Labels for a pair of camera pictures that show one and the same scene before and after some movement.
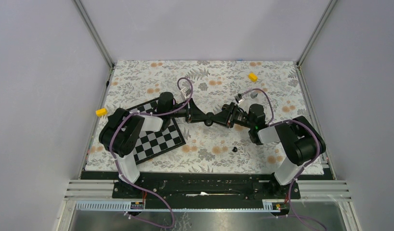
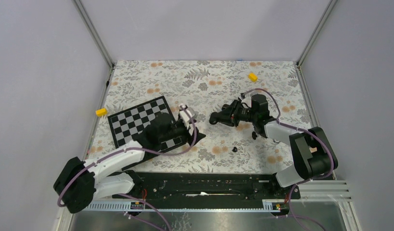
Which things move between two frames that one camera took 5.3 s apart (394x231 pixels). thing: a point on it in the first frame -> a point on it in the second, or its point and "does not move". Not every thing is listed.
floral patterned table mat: x=211 y=101 does not move
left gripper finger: x=195 y=112 -> x=199 y=135
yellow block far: x=253 y=77 does not move
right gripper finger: x=226 y=109 does not move
